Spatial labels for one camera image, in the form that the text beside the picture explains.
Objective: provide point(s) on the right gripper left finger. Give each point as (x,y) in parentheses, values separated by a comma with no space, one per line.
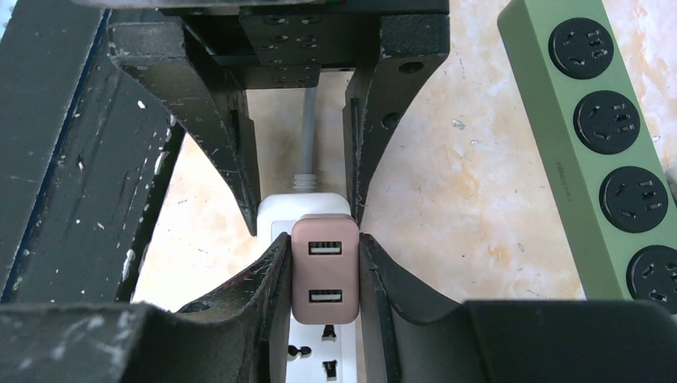
(237,332)

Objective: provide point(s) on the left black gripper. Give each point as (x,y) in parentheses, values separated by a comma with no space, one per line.
(393,47)

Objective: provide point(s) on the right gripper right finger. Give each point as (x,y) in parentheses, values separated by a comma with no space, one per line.
(413,333)

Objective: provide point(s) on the green power strip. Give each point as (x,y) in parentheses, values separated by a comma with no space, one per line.
(613,199)

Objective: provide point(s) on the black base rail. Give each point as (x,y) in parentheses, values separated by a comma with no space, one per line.
(86,158)

